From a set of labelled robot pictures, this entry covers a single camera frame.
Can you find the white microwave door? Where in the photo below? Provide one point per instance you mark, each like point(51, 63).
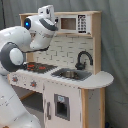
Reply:
point(74, 23)

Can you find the right stove knob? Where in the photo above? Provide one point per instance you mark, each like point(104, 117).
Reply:
point(33, 84)

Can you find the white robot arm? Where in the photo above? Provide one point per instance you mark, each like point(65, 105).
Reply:
point(35, 35)

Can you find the wooden toy kitchen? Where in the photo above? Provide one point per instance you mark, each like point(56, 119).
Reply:
point(63, 53)

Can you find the left stove knob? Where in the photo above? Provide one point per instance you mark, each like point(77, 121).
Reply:
point(14, 79)

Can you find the white fridge door dispenser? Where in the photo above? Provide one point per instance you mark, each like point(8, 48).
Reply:
point(62, 106)

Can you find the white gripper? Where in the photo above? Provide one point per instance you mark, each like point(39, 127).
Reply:
point(46, 11)

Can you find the black stovetop red burners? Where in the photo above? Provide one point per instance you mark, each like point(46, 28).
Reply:
point(37, 67)

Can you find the black toy faucet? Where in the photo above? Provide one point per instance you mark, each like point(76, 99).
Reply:
point(81, 62)

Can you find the grey toy sink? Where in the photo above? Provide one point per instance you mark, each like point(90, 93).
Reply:
point(72, 74)

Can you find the stove knob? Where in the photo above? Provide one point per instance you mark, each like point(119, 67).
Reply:
point(33, 84)
point(14, 79)

